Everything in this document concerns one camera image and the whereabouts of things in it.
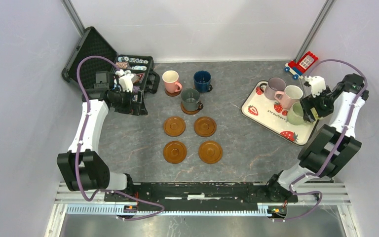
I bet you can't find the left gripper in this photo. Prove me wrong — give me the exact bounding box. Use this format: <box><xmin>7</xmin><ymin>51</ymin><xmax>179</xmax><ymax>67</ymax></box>
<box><xmin>111</xmin><ymin>87</ymin><xmax>148</xmax><ymax>116</ymax></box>

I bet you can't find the light green mug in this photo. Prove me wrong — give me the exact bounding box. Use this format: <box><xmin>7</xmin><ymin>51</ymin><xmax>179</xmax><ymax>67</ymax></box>
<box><xmin>287</xmin><ymin>102</ymin><xmax>309</xmax><ymax>125</ymax></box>

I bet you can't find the dark brown coaster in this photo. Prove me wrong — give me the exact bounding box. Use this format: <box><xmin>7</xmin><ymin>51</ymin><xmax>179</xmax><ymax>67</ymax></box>
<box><xmin>164</xmin><ymin>89</ymin><xmax>181</xmax><ymax>97</ymax></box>

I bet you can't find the grooved wooden coaster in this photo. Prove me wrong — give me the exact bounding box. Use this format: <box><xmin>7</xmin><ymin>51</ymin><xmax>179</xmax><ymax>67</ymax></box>
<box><xmin>181</xmin><ymin>104</ymin><xmax>200</xmax><ymax>115</ymax></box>

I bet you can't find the dark green mug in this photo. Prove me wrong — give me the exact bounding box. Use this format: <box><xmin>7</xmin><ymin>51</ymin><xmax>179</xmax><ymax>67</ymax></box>
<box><xmin>181</xmin><ymin>88</ymin><xmax>204</xmax><ymax>112</ymax></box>

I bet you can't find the dark blue mug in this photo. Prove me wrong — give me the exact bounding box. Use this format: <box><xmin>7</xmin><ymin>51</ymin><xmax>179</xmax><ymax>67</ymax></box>
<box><xmin>193</xmin><ymin>71</ymin><xmax>211</xmax><ymax>85</ymax></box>

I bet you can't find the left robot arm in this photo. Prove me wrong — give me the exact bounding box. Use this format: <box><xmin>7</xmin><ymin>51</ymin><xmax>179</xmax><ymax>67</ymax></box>
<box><xmin>56</xmin><ymin>71</ymin><xmax>145</xmax><ymax>201</ymax></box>

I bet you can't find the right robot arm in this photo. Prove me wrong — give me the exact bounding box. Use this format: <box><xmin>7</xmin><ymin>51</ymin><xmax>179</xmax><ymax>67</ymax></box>
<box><xmin>265</xmin><ymin>73</ymin><xmax>369</xmax><ymax>201</ymax></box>

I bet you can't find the cream pink mug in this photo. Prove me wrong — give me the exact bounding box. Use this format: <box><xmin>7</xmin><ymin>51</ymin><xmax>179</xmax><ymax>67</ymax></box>
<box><xmin>274</xmin><ymin>85</ymin><xmax>303</xmax><ymax>109</ymax></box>

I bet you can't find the red blue toy truck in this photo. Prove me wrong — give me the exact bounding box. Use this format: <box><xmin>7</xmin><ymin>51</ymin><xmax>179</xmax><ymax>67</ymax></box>
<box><xmin>284</xmin><ymin>51</ymin><xmax>318</xmax><ymax>80</ymax></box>

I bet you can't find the mauve mug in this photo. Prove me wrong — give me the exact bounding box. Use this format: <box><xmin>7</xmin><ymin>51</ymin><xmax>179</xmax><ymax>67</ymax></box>
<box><xmin>259</xmin><ymin>78</ymin><xmax>286</xmax><ymax>100</ymax></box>

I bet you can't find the strawberry pattern tray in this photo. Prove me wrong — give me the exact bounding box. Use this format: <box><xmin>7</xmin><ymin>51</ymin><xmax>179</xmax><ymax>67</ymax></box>
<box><xmin>241</xmin><ymin>80</ymin><xmax>318</xmax><ymax>146</ymax></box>

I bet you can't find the black poker chip case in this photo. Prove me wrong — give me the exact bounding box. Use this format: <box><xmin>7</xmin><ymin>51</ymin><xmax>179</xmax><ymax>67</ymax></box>
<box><xmin>62</xmin><ymin>27</ymin><xmax>160</xmax><ymax>109</ymax></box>

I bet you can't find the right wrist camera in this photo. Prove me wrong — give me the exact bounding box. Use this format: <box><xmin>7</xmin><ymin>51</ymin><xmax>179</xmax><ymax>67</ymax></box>
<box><xmin>303</xmin><ymin>76</ymin><xmax>326</xmax><ymax>98</ymax></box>

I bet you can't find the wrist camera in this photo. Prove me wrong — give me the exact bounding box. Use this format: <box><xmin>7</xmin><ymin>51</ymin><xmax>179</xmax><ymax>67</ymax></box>
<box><xmin>303</xmin><ymin>76</ymin><xmax>326</xmax><ymax>98</ymax></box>
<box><xmin>114</xmin><ymin>71</ymin><xmax>138</xmax><ymax>92</ymax></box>

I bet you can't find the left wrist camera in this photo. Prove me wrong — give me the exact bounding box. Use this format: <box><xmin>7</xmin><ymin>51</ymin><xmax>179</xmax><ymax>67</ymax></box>
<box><xmin>114</xmin><ymin>71</ymin><xmax>138</xmax><ymax>92</ymax></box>

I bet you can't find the aluminium frame rail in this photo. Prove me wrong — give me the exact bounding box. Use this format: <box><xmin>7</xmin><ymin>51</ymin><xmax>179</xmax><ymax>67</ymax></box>
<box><xmin>53</xmin><ymin>182</ymin><xmax>352</xmax><ymax>217</ymax></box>

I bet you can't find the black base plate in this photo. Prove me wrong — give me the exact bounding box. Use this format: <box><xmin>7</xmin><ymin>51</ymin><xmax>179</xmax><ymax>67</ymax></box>
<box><xmin>104</xmin><ymin>182</ymin><xmax>298</xmax><ymax>212</ymax></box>

